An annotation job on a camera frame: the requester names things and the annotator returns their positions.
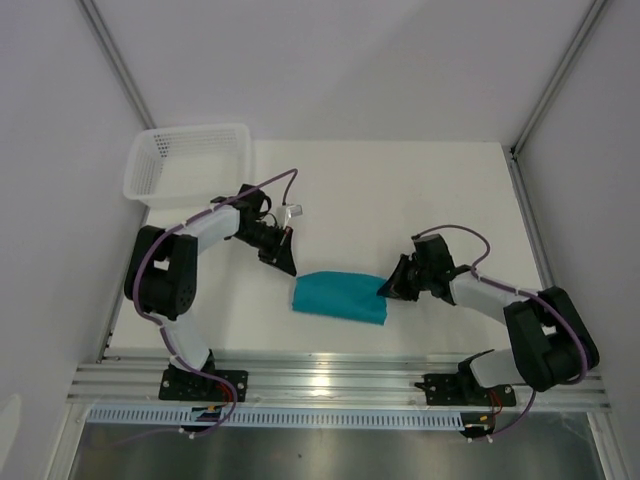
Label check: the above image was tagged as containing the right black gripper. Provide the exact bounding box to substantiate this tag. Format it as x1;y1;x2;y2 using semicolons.
377;254;432;302

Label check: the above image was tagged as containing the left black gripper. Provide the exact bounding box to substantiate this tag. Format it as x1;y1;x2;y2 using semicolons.
234;222;297;277

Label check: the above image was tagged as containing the teal t shirt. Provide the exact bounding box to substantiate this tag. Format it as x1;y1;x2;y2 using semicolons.
291;271;387;326

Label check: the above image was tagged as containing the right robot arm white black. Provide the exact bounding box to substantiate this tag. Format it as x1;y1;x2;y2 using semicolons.
377;232;600;404

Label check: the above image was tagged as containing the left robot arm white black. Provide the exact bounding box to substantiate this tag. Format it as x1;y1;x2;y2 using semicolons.
124;184;302;400

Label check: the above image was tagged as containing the white perforated plastic basket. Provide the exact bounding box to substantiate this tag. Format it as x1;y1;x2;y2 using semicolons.
123;123;255;209

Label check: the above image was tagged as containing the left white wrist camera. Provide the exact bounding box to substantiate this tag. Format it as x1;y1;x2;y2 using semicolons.
275;204;303;228

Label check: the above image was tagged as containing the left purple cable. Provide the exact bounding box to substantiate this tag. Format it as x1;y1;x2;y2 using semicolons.
133;168;300;441

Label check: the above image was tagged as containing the right aluminium side rail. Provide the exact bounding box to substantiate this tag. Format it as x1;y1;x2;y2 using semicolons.
508;147;584;371

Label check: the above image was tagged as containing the aluminium side rail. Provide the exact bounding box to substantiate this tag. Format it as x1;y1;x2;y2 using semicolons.
508;147;584;371
96;298;122;363

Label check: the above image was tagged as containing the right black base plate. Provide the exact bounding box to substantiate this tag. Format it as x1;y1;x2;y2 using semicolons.
414;373;517;407

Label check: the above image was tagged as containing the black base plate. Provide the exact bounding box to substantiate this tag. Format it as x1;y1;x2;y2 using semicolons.
158;365;249;403
414;373;517;407

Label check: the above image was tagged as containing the aluminium mounting rail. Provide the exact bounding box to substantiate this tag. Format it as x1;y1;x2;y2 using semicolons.
67;353;612;413

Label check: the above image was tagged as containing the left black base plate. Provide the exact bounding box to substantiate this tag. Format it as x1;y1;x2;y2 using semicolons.
158;365;249;403

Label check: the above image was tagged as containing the left aluminium side rail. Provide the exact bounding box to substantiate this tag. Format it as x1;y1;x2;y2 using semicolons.
96;298;122;363

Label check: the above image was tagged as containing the right aluminium frame post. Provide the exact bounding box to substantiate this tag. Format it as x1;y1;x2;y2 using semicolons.
510;0;612;161

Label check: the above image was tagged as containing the aluminium frame post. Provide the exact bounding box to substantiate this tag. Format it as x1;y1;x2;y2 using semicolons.
510;0;612;161
75;0;157;130

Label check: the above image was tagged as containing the white slotted cable duct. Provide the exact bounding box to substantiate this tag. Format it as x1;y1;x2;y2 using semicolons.
86;405;464;431

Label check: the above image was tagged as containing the left aluminium frame post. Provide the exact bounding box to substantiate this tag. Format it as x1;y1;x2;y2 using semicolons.
75;0;157;130

